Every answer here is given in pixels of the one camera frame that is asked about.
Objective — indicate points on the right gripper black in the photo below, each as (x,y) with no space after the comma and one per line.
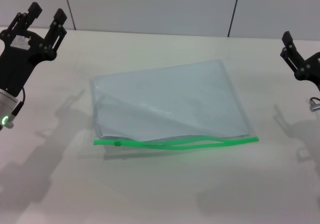
(312,69)

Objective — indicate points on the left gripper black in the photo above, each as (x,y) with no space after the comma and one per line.
(17,59)

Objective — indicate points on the clear document bag green zipper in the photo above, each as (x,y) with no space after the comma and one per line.
(162,96)

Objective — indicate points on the green zipper slider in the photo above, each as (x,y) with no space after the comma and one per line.
(117,144)

